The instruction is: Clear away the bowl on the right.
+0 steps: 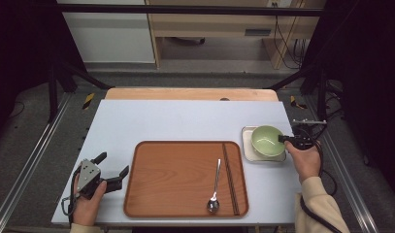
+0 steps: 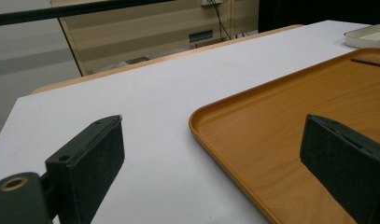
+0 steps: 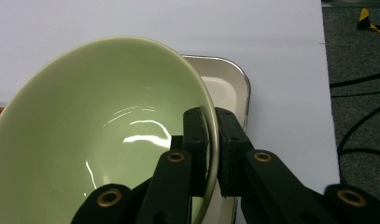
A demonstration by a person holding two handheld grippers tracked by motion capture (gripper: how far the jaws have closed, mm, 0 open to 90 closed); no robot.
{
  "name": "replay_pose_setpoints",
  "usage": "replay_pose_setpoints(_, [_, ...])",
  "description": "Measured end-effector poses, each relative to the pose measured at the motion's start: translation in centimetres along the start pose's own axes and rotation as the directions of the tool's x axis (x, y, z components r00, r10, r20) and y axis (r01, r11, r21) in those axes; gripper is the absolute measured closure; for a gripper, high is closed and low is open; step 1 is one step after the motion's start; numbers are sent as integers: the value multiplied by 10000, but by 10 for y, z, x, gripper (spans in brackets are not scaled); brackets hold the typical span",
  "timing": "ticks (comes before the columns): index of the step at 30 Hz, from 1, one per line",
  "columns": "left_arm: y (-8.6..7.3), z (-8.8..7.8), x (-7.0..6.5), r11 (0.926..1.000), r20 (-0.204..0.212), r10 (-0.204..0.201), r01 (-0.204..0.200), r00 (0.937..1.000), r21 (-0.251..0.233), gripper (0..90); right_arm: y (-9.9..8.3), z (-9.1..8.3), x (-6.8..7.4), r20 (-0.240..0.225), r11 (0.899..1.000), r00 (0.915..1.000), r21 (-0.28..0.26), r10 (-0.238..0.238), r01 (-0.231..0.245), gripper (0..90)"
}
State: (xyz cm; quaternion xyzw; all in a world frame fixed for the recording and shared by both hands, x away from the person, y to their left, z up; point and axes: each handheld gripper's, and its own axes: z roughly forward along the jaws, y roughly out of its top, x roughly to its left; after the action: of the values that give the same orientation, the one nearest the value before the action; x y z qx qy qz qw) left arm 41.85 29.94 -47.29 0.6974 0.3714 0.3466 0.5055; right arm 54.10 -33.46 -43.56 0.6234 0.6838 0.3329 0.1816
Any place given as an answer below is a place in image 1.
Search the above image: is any white cabinet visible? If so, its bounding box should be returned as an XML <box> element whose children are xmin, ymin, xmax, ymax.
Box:
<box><xmin>57</xmin><ymin>0</ymin><xmax>155</xmax><ymax>64</ymax></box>

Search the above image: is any black metal stand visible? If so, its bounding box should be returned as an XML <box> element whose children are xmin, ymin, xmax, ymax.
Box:
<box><xmin>48</xmin><ymin>61</ymin><xmax>112</xmax><ymax>123</ymax></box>
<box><xmin>267</xmin><ymin>64</ymin><xmax>329</xmax><ymax>125</ymax></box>

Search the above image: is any white square plate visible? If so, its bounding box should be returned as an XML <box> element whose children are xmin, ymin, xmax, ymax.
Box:
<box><xmin>241</xmin><ymin>125</ymin><xmax>287</xmax><ymax>164</ymax></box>

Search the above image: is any light wooden table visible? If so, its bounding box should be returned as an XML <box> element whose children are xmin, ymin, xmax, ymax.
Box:
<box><xmin>105</xmin><ymin>86</ymin><xmax>280</xmax><ymax>102</ymax></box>

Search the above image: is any black horizontal frame bar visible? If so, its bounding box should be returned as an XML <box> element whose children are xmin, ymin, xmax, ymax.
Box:
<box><xmin>60</xmin><ymin>3</ymin><xmax>325</xmax><ymax>17</ymax></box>

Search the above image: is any right hand-held gripper cable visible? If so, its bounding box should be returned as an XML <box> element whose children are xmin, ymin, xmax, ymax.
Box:
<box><xmin>298</xmin><ymin>127</ymin><xmax>344</xmax><ymax>233</ymax></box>

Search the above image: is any bundle of hanging cables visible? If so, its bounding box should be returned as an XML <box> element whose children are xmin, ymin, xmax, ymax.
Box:
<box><xmin>272</xmin><ymin>15</ymin><xmax>308</xmax><ymax>71</ymax></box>

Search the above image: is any metal spoon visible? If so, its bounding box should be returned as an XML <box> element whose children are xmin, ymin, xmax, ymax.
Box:
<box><xmin>206</xmin><ymin>158</ymin><xmax>222</xmax><ymax>214</ymax></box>

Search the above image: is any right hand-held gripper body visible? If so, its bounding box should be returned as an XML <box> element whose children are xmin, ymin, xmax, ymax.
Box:
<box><xmin>291</xmin><ymin>118</ymin><xmax>328</xmax><ymax>150</ymax></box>

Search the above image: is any light wooden desk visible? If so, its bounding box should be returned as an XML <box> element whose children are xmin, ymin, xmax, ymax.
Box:
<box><xmin>146</xmin><ymin>0</ymin><xmax>327</xmax><ymax>70</ymax></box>

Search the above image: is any black curtain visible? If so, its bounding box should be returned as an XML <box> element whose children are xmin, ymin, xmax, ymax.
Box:
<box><xmin>303</xmin><ymin>0</ymin><xmax>395</xmax><ymax>203</ymax></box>
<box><xmin>0</xmin><ymin>0</ymin><xmax>87</xmax><ymax>150</ymax></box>

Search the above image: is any yellow black tape marker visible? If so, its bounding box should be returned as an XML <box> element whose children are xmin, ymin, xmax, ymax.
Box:
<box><xmin>289</xmin><ymin>95</ymin><xmax>309</xmax><ymax>110</ymax></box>
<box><xmin>82</xmin><ymin>92</ymin><xmax>96</xmax><ymax>111</ymax></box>

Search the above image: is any person's left hand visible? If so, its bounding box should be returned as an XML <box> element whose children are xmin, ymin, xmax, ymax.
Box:
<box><xmin>71</xmin><ymin>180</ymin><xmax>108</xmax><ymax>225</ymax></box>

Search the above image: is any brown wooden tray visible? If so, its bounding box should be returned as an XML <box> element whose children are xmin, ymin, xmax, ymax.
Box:
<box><xmin>122</xmin><ymin>140</ymin><xmax>250</xmax><ymax>218</ymax></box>

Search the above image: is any left hand-held gripper cable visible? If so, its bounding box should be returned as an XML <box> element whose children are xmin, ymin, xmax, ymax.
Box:
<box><xmin>61</xmin><ymin>166</ymin><xmax>82</xmax><ymax>226</ymax></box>

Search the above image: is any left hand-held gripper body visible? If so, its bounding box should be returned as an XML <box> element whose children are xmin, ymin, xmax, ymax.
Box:
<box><xmin>76</xmin><ymin>158</ymin><xmax>124</xmax><ymax>200</ymax></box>

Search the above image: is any aluminium floor rail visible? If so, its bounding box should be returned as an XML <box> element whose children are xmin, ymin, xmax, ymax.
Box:
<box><xmin>306</xmin><ymin>96</ymin><xmax>380</xmax><ymax>233</ymax></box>
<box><xmin>0</xmin><ymin>93</ymin><xmax>72</xmax><ymax>233</ymax></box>

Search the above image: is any green bowl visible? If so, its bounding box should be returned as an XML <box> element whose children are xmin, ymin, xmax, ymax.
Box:
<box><xmin>250</xmin><ymin>124</ymin><xmax>287</xmax><ymax>158</ymax></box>

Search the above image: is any person's right hand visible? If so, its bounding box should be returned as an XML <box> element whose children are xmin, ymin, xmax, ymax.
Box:
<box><xmin>283</xmin><ymin>140</ymin><xmax>322</xmax><ymax>184</ymax></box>

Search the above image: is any hand-held gripper cable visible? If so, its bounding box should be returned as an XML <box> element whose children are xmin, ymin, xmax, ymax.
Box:
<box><xmin>298</xmin><ymin>127</ymin><xmax>344</xmax><ymax>233</ymax></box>
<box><xmin>61</xmin><ymin>166</ymin><xmax>82</xmax><ymax>226</ymax></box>

